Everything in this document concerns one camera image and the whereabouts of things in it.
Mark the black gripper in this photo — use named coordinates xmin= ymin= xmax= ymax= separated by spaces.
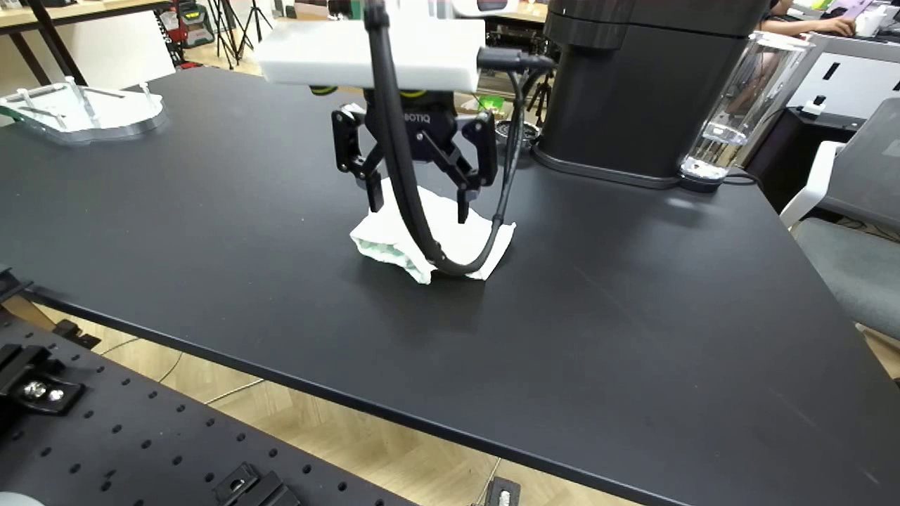
xmin=329 ymin=87 xmax=500 ymax=226

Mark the white cloth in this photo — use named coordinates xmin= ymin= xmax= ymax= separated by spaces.
xmin=348 ymin=178 xmax=521 ymax=288

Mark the person forearm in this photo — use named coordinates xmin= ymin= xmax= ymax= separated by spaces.
xmin=763 ymin=0 xmax=860 ymax=39

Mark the black tripod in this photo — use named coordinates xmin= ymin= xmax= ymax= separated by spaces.
xmin=219 ymin=0 xmax=285 ymax=68

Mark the large black appliance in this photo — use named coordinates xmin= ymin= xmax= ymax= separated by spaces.
xmin=540 ymin=0 xmax=777 ymax=191

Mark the clear glass cup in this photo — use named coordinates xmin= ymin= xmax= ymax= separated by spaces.
xmin=677 ymin=28 xmax=817 ymax=185

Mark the wooden desk with black legs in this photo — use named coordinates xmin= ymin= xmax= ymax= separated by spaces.
xmin=0 ymin=0 xmax=171 ymax=87

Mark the black perforated breadboard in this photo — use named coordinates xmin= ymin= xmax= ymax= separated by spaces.
xmin=0 ymin=312 xmax=417 ymax=506

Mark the small black table clamp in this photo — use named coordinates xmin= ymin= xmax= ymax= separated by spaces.
xmin=0 ymin=264 xmax=37 ymax=309

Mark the white cabinet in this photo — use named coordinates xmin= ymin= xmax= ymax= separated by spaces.
xmin=784 ymin=38 xmax=900 ymax=125

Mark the grey and white office chair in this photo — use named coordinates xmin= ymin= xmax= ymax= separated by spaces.
xmin=777 ymin=97 xmax=900 ymax=343

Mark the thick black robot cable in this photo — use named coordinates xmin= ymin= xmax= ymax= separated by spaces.
xmin=364 ymin=0 xmax=563 ymax=282

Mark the small metal bracket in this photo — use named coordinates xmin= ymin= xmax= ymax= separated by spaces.
xmin=482 ymin=476 xmax=523 ymax=506

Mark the black mounting bracket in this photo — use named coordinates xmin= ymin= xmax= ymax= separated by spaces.
xmin=209 ymin=461 xmax=307 ymax=506

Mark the black bracket with silver screws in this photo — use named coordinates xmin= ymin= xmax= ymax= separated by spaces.
xmin=0 ymin=340 xmax=87 ymax=418

